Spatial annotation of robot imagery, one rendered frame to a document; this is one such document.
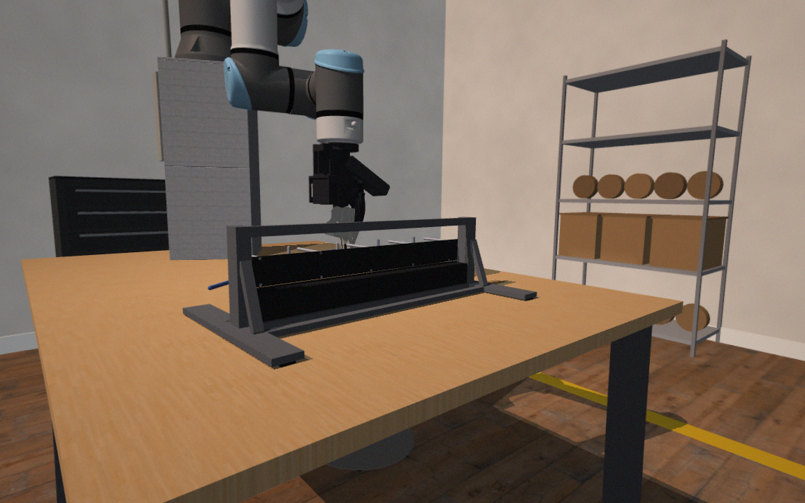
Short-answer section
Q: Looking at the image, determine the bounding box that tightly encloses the grey metal rack with black port panel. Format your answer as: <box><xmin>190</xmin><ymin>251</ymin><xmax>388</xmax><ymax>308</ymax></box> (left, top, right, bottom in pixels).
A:
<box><xmin>182</xmin><ymin>217</ymin><xmax>537</xmax><ymax>367</ymax></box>

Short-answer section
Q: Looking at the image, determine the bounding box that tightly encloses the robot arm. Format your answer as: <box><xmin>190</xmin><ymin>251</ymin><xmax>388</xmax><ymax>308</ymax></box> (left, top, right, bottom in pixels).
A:
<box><xmin>175</xmin><ymin>0</ymin><xmax>364</xmax><ymax>144</ymax></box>

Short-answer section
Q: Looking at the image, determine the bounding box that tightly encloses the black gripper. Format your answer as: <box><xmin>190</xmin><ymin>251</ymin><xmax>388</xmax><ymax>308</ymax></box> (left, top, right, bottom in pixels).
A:
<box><xmin>309</xmin><ymin>143</ymin><xmax>365</xmax><ymax>249</ymax></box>

